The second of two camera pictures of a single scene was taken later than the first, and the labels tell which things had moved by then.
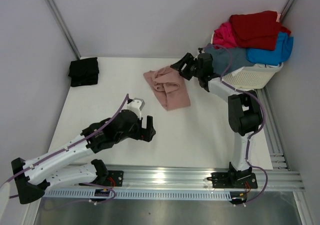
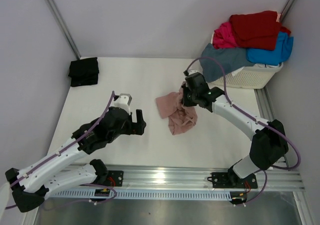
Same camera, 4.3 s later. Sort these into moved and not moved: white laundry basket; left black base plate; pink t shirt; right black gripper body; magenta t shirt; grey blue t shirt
Moved: pink t shirt; right black gripper body
Not moved: left black base plate; magenta t shirt; white laundry basket; grey blue t shirt
